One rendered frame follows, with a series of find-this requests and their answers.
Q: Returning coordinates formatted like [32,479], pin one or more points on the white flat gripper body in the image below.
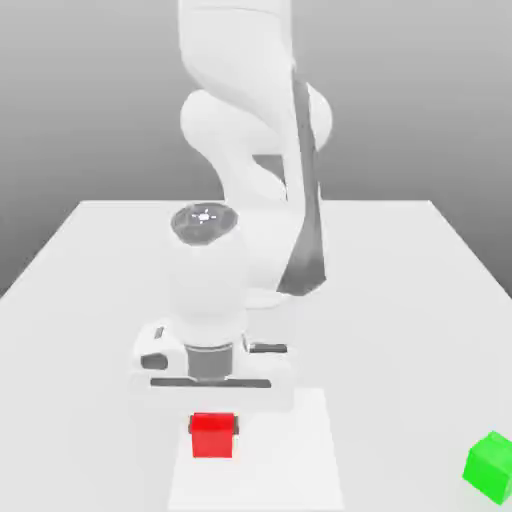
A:
[208,394]

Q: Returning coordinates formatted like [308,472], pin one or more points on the small red cube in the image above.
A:
[212,438]

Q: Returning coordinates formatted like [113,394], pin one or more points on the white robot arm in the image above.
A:
[224,280]

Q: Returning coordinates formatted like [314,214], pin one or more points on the small green cube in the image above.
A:
[490,468]

